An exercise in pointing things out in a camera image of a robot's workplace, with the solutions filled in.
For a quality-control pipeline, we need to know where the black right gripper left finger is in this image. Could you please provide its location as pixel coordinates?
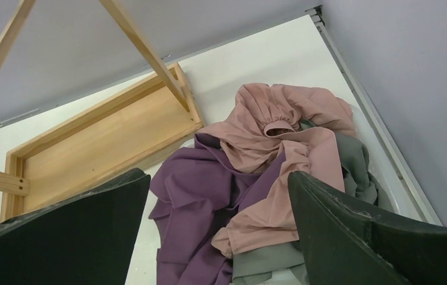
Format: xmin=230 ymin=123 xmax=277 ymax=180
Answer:
xmin=0 ymin=168 xmax=150 ymax=284

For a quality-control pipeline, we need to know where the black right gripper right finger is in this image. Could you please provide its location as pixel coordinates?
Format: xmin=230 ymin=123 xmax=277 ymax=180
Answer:
xmin=288 ymin=171 xmax=447 ymax=284

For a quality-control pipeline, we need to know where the purple skirt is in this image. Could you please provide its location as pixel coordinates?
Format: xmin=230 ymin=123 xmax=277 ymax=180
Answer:
xmin=149 ymin=134 xmax=285 ymax=284

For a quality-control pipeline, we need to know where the pink pleated skirt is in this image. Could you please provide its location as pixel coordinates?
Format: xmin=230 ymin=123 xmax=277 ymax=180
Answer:
xmin=202 ymin=83 xmax=356 ymax=258

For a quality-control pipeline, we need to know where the grey green skirt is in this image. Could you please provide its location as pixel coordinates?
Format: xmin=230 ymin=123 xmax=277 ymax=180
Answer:
xmin=232 ymin=132 xmax=381 ymax=284

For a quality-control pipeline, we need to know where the wooden hanger rack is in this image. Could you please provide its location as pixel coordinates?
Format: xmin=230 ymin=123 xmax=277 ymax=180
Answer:
xmin=0 ymin=1 xmax=203 ymax=221

